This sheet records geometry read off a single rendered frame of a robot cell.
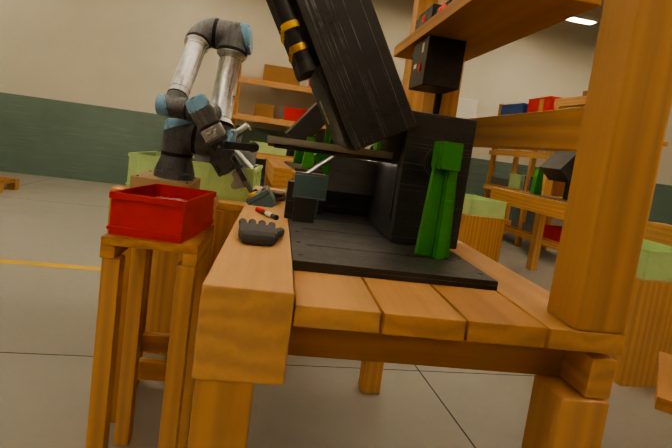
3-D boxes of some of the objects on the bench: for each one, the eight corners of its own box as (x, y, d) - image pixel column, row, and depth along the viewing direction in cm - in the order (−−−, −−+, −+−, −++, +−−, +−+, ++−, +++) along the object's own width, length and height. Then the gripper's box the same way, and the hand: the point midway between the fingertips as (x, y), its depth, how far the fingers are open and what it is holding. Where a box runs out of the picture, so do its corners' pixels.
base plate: (291, 270, 93) (292, 259, 93) (285, 199, 202) (285, 194, 201) (497, 291, 98) (498, 281, 98) (383, 210, 207) (384, 206, 207)
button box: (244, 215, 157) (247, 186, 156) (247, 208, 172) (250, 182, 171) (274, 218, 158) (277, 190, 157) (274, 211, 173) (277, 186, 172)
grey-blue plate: (289, 220, 137) (295, 171, 136) (289, 219, 139) (295, 171, 138) (322, 224, 138) (329, 175, 137) (321, 223, 140) (328, 175, 139)
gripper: (205, 145, 166) (235, 200, 170) (201, 146, 158) (233, 203, 161) (227, 134, 167) (257, 188, 170) (224, 134, 158) (256, 191, 161)
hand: (251, 188), depth 165 cm, fingers closed
